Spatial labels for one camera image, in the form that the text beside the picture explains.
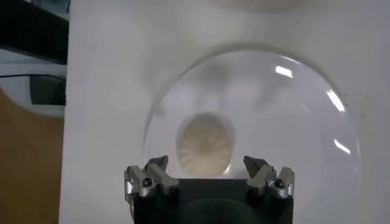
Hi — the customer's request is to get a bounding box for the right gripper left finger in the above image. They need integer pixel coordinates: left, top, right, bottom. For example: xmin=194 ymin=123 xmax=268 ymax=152
xmin=124 ymin=155 xmax=180 ymax=203

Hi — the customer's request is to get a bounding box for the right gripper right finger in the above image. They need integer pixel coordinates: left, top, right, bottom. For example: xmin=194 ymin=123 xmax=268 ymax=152
xmin=243 ymin=155 xmax=296 ymax=200

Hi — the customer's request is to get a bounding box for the white steamed baozi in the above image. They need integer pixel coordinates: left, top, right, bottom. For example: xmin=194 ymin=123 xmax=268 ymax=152
xmin=175 ymin=113 xmax=234 ymax=179

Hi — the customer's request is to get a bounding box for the white round plate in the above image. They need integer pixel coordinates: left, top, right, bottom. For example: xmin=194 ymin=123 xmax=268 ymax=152
xmin=143 ymin=48 xmax=362 ymax=224

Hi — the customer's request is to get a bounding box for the black white robot base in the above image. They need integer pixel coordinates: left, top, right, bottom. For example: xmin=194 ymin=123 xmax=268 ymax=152
xmin=0 ymin=0 xmax=70 ymax=118

